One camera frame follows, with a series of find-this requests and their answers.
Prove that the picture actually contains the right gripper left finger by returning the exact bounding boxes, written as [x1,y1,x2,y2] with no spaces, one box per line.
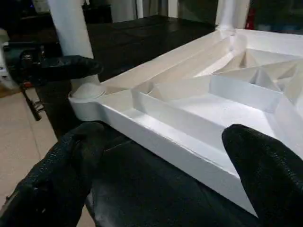
[0,122,107,227]

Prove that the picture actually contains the white plastic table top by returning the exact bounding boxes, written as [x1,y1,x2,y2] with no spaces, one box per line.
[68,28,303,217]

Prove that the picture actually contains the white glass door cabinet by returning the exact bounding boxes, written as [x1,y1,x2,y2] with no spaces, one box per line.
[132,0,303,31]

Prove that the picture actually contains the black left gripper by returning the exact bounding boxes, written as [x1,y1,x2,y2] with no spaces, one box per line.
[6,40,104,81]

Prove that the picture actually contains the black work mat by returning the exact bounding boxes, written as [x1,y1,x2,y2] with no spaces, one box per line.
[0,14,261,227]

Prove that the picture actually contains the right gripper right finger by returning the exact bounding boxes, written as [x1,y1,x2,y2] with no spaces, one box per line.
[221,123,303,227]

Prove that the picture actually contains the white plastic table leg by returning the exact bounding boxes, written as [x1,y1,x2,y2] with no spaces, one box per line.
[47,0,106,101]
[214,0,237,33]

